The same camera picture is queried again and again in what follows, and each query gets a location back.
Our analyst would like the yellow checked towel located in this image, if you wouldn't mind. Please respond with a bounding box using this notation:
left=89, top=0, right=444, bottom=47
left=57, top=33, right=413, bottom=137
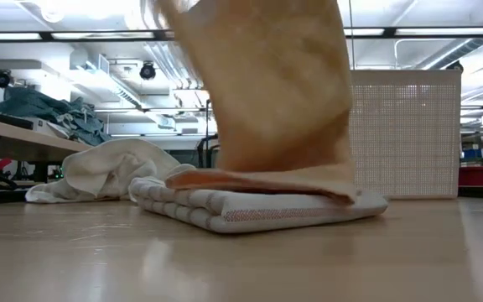
left=153, top=0, right=362, bottom=207

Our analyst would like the white towel with red stripes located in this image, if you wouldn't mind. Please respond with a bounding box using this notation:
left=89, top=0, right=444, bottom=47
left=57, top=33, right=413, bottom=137
left=127, top=174, right=390, bottom=235

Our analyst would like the crumpled cream towel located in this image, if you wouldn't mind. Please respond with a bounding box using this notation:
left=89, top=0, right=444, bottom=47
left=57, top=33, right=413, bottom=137
left=24, top=138, right=199, bottom=205

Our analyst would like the white perforated plastic basket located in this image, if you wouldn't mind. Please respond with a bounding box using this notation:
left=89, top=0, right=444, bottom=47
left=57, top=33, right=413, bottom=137
left=347, top=69, right=464, bottom=201

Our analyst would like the long ceiling light fixture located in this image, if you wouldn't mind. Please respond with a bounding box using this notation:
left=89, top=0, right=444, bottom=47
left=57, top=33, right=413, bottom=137
left=0, top=25, right=483, bottom=44

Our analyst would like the white box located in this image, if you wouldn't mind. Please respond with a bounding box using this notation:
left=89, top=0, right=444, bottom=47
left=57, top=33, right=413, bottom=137
left=22, top=116, right=72, bottom=141

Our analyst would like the pile of blue clothes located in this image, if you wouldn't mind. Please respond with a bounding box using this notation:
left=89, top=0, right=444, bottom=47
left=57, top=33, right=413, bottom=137
left=0, top=85, right=112, bottom=147

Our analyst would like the wooden workbench with steel frame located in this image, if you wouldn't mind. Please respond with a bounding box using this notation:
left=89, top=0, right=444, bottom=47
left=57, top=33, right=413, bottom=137
left=0, top=117, right=92, bottom=186

